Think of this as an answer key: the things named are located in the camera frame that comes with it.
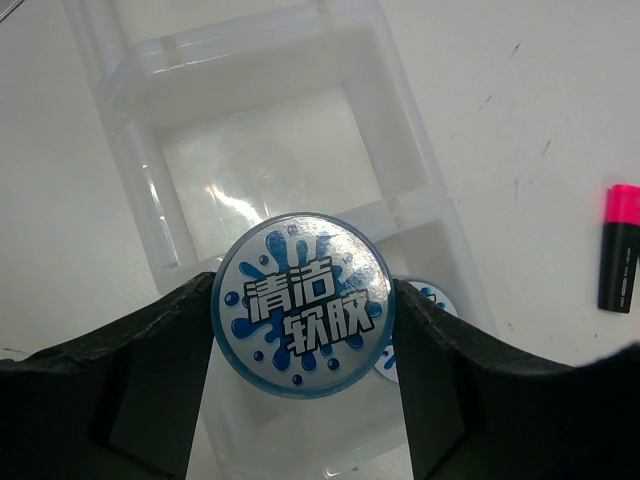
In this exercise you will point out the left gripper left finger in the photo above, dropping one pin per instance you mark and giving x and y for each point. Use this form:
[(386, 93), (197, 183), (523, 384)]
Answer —
[(120, 402)]

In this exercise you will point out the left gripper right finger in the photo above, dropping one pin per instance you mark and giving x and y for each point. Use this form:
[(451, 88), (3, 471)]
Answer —
[(476, 407)]

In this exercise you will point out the blue jar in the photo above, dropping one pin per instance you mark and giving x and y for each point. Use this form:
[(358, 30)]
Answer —
[(303, 305)]

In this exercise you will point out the pink cap highlighter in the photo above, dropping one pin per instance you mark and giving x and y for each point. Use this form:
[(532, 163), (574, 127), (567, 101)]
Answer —
[(619, 249)]

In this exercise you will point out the clear plastic organizer tray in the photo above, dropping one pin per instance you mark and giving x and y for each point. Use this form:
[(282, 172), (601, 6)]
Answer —
[(222, 114)]

